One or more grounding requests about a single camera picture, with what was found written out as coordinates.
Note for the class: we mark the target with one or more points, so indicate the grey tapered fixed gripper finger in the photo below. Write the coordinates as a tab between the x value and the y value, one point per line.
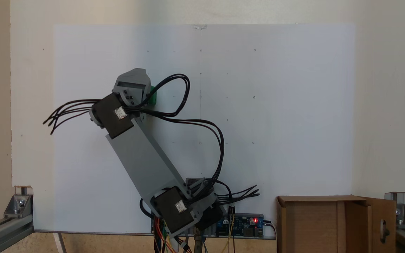
134	76

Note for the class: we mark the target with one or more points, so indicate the green dice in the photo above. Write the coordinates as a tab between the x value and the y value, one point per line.
154	98

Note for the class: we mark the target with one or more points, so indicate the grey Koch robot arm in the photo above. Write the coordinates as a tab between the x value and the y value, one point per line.
146	161

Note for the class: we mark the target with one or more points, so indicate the clear tape strip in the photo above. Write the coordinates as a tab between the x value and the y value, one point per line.
200	26

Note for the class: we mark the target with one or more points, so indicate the white paper sheet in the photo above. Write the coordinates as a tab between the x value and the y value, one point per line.
83	175
287	105

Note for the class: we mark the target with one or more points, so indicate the motor controller circuit board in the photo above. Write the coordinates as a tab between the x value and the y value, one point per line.
154	230

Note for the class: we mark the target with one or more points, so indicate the metal table clamp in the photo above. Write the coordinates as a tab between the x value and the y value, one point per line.
198	246

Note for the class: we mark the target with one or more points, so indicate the blue power converter board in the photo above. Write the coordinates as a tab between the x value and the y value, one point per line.
239	225

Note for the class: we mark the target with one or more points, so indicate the brown cardboard box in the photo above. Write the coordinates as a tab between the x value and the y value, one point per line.
315	225

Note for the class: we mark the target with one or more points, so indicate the metal corner bracket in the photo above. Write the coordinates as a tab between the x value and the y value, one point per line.
19	205
403	214

